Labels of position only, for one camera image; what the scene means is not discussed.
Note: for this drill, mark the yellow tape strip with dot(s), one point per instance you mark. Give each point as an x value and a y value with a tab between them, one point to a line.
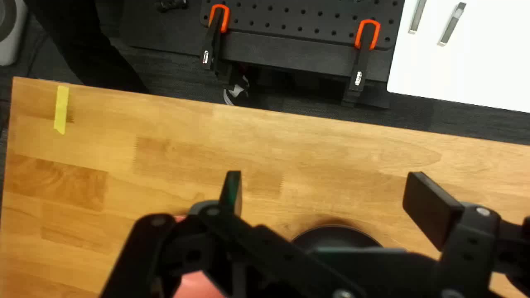
61	108

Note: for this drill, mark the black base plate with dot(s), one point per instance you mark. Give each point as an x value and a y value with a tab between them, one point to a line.
308	51

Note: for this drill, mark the silver metal bracket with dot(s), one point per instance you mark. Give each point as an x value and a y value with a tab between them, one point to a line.
452	23
417	15

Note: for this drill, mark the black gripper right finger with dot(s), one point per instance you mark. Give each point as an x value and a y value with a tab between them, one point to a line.
432	207

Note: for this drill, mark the white board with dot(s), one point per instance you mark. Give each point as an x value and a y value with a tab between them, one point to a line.
469	55

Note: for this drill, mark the grey round object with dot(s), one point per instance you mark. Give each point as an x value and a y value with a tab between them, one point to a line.
10	30

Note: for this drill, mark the black pegboard panel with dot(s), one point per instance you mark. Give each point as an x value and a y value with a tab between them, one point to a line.
308	18

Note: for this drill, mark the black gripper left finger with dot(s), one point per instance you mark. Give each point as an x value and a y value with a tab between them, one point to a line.
165	248

